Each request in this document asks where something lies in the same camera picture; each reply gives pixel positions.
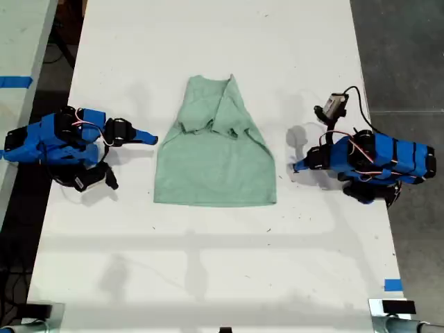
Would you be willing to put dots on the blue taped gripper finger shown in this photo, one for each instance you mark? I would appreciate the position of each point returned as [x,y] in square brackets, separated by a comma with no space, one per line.
[301,162]
[301,168]
[145,140]
[145,134]

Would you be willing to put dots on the pale green T-shirt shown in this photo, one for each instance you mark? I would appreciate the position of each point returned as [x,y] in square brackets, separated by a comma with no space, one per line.
[215,166]

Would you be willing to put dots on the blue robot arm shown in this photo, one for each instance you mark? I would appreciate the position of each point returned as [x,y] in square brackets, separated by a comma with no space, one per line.
[52,138]
[388,157]

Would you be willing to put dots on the long blue tape strip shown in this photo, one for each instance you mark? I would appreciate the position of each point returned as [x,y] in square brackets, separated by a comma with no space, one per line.
[15,81]

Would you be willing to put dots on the grey side table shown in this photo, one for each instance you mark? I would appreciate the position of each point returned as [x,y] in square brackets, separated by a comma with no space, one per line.
[21,41]

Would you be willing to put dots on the square blue tape piece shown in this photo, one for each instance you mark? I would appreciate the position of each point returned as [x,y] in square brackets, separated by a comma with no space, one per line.
[393,285]

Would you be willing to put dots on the camera black stalk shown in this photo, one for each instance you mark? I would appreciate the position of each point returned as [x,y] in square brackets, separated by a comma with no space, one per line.
[329,130]
[111,177]

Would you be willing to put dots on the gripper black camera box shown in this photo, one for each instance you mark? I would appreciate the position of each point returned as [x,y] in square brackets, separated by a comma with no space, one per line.
[86,180]

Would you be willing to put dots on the black box on white bracket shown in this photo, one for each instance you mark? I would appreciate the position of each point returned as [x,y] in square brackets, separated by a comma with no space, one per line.
[398,307]

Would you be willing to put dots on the black box on grey bracket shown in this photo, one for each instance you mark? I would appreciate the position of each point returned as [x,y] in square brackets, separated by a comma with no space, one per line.
[36,310]

